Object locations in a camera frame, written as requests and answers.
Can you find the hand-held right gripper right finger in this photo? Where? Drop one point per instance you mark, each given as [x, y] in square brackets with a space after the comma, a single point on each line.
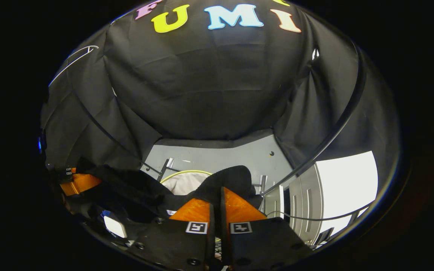
[262, 244]

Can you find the black metal clothes rack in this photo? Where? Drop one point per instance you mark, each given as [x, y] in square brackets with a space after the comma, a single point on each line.
[330, 143]

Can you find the white laundry hamper yellow rim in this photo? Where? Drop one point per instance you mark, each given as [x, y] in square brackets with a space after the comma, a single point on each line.
[183, 182]

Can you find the grey metal cabinet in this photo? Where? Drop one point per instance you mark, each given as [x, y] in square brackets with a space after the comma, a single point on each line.
[303, 203]

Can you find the white board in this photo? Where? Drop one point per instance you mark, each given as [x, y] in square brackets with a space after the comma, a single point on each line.
[347, 184]

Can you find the black backdrop cloth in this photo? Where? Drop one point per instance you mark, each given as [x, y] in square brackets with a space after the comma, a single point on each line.
[202, 82]

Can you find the black knit garment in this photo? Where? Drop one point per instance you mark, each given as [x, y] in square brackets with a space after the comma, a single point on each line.
[138, 188]

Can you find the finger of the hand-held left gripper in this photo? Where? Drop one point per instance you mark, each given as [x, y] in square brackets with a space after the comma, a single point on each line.
[81, 182]

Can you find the white plastic hanger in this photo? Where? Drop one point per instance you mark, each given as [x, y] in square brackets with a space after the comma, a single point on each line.
[93, 46]

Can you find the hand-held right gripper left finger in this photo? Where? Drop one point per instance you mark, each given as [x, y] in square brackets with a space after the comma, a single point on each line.
[175, 244]

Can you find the white paper garment tag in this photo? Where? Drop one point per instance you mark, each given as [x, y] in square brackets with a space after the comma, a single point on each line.
[115, 226]

